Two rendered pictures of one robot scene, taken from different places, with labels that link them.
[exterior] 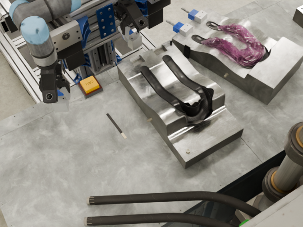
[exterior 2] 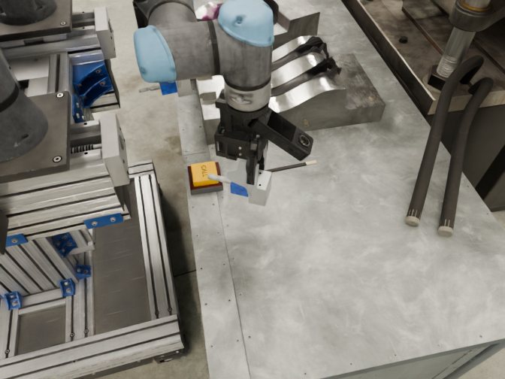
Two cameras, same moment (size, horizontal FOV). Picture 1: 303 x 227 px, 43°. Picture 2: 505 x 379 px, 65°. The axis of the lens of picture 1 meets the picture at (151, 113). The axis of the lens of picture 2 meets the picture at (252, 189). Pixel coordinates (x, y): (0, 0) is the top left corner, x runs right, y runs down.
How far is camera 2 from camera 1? 1.19 m
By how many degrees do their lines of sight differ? 41
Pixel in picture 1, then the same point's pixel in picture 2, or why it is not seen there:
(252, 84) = (297, 29)
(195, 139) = (355, 89)
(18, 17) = (191, 40)
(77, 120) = (260, 210)
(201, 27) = not seen: hidden behind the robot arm
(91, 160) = (340, 208)
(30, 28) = (260, 9)
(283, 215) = not seen: outside the picture
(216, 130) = (348, 71)
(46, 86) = (287, 133)
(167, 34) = not seen: hidden behind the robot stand
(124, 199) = (429, 171)
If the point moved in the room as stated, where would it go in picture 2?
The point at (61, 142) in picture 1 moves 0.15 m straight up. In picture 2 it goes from (294, 239) to (300, 198)
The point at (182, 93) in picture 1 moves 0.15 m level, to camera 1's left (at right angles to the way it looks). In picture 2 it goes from (297, 67) to (283, 100)
